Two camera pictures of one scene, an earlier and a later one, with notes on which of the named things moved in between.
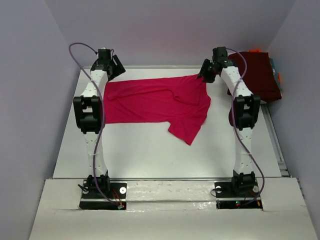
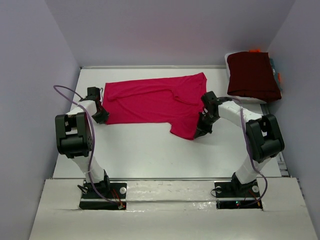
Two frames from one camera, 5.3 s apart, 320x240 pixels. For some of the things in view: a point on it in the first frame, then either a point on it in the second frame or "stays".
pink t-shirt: x=183 y=101 stays
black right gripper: x=207 y=78 -> x=201 y=130
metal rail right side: x=283 y=170 stays
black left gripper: x=119 y=68 -> x=104 y=117
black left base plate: x=94 y=200 stays
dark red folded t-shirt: x=259 y=77 stays
